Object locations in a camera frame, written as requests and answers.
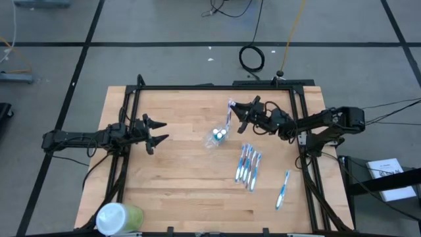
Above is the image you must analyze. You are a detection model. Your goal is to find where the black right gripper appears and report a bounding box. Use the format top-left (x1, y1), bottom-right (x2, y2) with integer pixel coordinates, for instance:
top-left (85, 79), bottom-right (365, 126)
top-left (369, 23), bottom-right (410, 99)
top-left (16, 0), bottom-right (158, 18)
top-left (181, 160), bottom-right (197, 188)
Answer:
top-left (230, 95), bottom-right (268, 134)

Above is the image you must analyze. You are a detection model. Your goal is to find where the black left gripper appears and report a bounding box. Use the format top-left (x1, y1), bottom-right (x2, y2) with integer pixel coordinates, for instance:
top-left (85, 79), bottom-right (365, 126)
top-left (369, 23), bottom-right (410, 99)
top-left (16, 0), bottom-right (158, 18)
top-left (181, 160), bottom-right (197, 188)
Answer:
top-left (131, 113), bottom-right (170, 155)

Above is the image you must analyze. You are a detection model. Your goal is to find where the purple white toothbrush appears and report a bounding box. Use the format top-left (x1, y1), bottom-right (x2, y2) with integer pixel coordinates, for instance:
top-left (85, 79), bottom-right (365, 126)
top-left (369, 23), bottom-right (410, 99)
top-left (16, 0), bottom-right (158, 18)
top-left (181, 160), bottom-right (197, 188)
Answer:
top-left (239, 144), bottom-right (251, 182)
top-left (226, 99), bottom-right (236, 132)
top-left (246, 149), bottom-right (259, 190)

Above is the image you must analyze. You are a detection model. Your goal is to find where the blue white toothbrush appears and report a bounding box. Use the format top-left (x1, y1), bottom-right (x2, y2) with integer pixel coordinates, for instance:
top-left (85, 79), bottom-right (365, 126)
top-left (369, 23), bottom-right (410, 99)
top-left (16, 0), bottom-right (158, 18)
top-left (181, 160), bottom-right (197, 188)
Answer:
top-left (275, 169), bottom-right (291, 211)
top-left (249, 152), bottom-right (263, 194)
top-left (242, 146), bottom-right (255, 184)
top-left (234, 143), bottom-right (247, 183)

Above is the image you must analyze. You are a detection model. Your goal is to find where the green disinfecting wipes canister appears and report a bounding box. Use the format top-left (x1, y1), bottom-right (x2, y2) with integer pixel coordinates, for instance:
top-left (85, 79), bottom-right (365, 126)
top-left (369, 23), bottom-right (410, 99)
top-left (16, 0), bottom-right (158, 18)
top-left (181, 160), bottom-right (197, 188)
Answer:
top-left (95, 201), bottom-right (145, 237)

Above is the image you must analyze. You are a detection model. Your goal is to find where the grey desk foot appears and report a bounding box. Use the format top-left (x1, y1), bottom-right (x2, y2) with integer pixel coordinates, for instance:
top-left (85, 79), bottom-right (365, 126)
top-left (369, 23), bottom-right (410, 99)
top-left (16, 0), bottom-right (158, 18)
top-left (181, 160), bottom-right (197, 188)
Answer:
top-left (0, 71), bottom-right (36, 85)
top-left (12, 0), bottom-right (72, 9)

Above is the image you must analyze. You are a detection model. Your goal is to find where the black side stand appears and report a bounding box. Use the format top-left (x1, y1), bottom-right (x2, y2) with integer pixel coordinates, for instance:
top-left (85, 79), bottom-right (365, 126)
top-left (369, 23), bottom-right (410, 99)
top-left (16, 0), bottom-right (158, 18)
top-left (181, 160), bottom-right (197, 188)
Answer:
top-left (337, 154), bottom-right (421, 237)

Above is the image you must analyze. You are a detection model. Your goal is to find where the black floor object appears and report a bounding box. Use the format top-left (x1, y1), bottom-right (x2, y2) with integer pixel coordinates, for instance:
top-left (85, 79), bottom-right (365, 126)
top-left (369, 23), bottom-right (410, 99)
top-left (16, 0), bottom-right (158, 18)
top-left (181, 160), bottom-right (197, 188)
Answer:
top-left (0, 102), bottom-right (15, 120)

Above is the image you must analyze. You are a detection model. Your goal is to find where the white booklet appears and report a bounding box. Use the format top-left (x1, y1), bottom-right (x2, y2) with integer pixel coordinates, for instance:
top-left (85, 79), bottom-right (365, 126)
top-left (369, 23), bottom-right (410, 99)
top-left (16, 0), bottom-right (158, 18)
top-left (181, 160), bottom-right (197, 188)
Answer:
top-left (365, 157), bottom-right (418, 202)

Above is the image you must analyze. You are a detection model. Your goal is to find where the coiled black floor cable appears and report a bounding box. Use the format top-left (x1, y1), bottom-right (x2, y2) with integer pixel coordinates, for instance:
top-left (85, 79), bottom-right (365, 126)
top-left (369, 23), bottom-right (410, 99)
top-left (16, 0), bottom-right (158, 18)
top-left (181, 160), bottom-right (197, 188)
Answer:
top-left (238, 0), bottom-right (266, 81)

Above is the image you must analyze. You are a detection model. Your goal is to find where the black left base cable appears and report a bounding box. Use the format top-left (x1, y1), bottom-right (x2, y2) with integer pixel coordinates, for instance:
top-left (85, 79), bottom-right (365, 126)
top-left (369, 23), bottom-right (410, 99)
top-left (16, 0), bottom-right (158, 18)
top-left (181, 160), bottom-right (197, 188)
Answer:
top-left (81, 151), bottom-right (112, 192)

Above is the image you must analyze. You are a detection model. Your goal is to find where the black base cable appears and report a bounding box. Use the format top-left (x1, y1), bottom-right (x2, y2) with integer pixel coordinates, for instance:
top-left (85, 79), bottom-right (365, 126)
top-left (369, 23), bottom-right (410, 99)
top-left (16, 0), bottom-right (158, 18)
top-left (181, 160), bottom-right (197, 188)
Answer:
top-left (81, 151), bottom-right (112, 192)
top-left (324, 151), bottom-right (421, 222)

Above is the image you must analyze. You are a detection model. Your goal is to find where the yellow hanging cable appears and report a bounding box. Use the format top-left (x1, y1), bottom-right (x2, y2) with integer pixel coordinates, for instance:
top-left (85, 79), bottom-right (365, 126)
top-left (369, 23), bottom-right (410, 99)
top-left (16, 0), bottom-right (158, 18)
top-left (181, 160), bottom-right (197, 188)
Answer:
top-left (279, 0), bottom-right (307, 75)

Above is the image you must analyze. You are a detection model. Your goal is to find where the thin black floor cable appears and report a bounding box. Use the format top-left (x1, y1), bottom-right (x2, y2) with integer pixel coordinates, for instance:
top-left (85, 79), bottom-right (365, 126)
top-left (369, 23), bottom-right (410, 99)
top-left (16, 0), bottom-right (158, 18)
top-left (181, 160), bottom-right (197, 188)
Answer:
top-left (361, 97), bottom-right (421, 111)
top-left (201, 0), bottom-right (254, 18)

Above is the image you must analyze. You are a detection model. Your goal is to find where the thick black floor cable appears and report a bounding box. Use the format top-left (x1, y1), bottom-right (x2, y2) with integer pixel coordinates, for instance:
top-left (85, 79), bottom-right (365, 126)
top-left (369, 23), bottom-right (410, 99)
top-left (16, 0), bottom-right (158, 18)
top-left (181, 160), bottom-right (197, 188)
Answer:
top-left (363, 99), bottom-right (421, 126)

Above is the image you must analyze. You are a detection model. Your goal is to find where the orange floor cable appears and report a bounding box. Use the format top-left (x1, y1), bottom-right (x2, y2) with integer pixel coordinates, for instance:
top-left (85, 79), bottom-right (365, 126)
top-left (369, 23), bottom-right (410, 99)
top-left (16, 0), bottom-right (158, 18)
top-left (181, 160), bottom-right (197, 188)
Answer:
top-left (0, 35), bottom-right (34, 74)

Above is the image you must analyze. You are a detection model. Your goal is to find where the white floor cable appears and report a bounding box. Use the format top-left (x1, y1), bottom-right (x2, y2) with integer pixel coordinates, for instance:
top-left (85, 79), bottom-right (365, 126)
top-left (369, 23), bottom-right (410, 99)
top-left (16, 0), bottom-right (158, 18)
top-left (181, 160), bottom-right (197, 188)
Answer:
top-left (0, 0), bottom-right (18, 64)

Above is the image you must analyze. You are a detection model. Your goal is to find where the black right base cable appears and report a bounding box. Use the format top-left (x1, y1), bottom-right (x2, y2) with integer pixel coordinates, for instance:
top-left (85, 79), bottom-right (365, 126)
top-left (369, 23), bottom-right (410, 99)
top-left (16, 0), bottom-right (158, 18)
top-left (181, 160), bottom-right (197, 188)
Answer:
top-left (324, 151), bottom-right (421, 222)

